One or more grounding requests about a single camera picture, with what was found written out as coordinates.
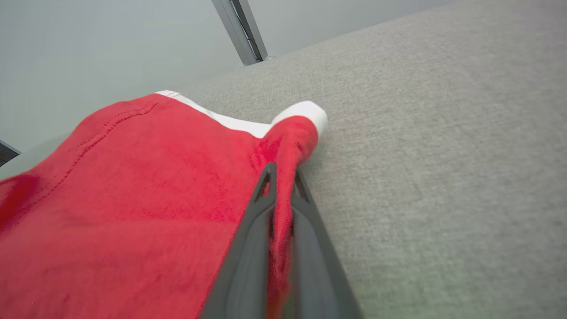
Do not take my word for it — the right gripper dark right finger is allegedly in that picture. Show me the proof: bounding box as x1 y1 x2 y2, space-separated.
287 170 365 319

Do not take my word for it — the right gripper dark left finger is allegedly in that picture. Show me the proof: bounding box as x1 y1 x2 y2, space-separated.
199 163 278 319

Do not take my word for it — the red garment with white trim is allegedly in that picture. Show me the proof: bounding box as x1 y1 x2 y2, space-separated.
0 90 329 319

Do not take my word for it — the grey fabric sofa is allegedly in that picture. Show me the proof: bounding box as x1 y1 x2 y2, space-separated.
0 0 567 319

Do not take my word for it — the grey metal partition post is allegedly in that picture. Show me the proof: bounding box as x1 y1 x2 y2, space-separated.
211 0 269 66

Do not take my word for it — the dark grey wall skirting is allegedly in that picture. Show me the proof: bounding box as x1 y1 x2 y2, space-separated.
0 140 21 167

